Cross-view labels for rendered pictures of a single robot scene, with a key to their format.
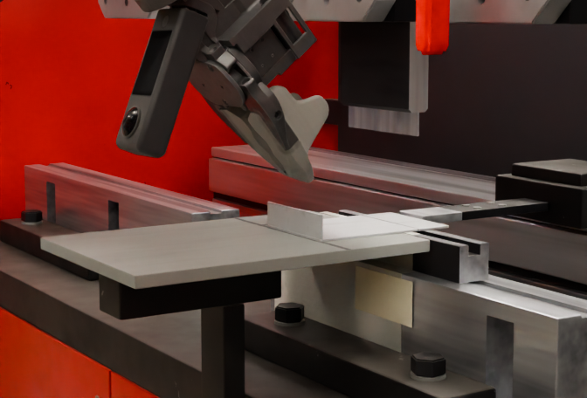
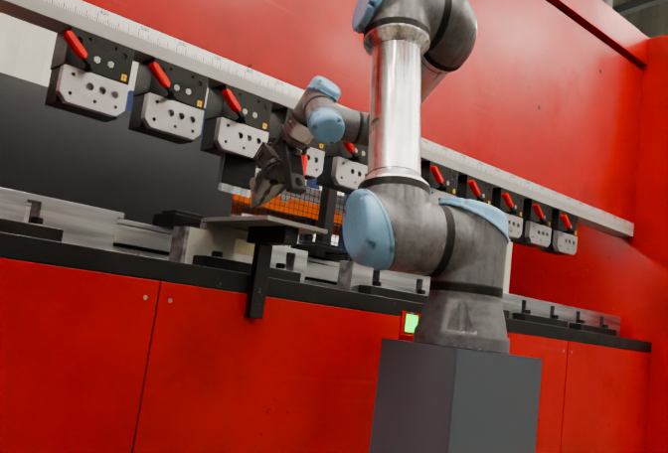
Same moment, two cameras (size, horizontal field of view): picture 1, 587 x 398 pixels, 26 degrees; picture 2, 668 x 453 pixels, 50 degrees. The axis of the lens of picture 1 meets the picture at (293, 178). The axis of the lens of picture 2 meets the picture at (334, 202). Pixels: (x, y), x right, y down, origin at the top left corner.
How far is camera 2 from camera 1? 2.14 m
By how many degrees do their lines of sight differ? 100
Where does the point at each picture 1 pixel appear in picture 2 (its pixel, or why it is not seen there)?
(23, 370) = (41, 295)
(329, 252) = not seen: hidden behind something
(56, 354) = (97, 280)
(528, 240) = (159, 238)
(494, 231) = (142, 234)
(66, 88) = not seen: outside the picture
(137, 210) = (66, 208)
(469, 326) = (280, 255)
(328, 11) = (244, 152)
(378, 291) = (246, 246)
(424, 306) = not seen: hidden behind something
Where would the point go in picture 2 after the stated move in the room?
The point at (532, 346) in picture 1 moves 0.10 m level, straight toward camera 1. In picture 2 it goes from (300, 259) to (336, 264)
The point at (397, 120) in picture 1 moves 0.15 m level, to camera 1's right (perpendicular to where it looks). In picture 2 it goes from (242, 191) to (239, 200)
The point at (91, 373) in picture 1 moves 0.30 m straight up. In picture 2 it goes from (140, 284) to (163, 146)
